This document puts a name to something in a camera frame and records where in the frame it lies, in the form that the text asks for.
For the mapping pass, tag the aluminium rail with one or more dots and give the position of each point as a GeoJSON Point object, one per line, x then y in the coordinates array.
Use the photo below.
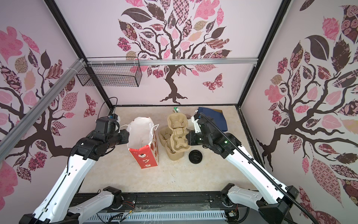
{"type": "Point", "coordinates": [248, 60]}
{"type": "Point", "coordinates": [14, 136]}

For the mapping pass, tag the white slotted cable duct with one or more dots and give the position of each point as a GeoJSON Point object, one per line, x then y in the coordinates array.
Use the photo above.
{"type": "Point", "coordinates": [156, 217]}

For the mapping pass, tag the single pulp cup carrier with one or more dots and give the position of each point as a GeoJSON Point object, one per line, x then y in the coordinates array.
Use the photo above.
{"type": "Point", "coordinates": [177, 122]}

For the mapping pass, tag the brown cardboard box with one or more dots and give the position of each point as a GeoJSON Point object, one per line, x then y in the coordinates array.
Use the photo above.
{"type": "Point", "coordinates": [219, 111]}

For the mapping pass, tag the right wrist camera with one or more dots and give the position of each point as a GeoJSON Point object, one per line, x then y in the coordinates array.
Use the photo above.
{"type": "Point", "coordinates": [196, 125]}

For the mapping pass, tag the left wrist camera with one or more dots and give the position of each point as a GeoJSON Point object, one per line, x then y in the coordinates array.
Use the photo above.
{"type": "Point", "coordinates": [113, 125]}

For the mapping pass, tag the aluminium rail left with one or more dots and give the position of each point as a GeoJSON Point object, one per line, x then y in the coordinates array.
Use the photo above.
{"type": "Point", "coordinates": [14, 136]}

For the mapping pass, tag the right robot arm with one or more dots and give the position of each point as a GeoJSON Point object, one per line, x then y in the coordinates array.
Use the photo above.
{"type": "Point", "coordinates": [273, 199]}

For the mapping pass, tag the aluminium rail back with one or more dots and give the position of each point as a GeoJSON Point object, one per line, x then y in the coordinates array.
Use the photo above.
{"type": "Point", "coordinates": [248, 60]}

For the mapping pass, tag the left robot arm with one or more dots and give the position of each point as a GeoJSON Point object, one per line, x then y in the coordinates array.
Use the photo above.
{"type": "Point", "coordinates": [56, 207]}

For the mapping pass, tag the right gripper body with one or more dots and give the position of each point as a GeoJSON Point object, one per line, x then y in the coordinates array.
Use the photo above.
{"type": "Point", "coordinates": [191, 138]}

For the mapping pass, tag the red and white paper bag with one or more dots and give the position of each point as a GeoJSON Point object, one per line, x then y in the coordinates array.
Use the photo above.
{"type": "Point", "coordinates": [142, 143]}

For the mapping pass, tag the dark blue napkin stack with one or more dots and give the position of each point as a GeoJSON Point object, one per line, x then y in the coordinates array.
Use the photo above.
{"type": "Point", "coordinates": [216, 117]}

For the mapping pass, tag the black wire basket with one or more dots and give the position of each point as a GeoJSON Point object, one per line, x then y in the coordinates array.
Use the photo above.
{"type": "Point", "coordinates": [111, 72]}

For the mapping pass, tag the stack of paper cups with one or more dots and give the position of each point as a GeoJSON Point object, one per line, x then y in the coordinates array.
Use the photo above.
{"type": "Point", "coordinates": [190, 126]}

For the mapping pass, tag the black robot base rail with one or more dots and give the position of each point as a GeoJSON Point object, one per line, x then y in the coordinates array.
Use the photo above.
{"type": "Point", "coordinates": [169, 201]}

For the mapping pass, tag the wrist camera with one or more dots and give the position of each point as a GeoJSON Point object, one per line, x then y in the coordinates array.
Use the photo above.
{"type": "Point", "coordinates": [113, 125]}
{"type": "Point", "coordinates": [196, 125]}

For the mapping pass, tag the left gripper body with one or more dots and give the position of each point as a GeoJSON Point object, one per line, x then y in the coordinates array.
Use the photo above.
{"type": "Point", "coordinates": [123, 136]}

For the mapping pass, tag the brown pulp cup carrier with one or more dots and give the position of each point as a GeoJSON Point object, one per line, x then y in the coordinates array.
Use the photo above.
{"type": "Point", "coordinates": [164, 137]}

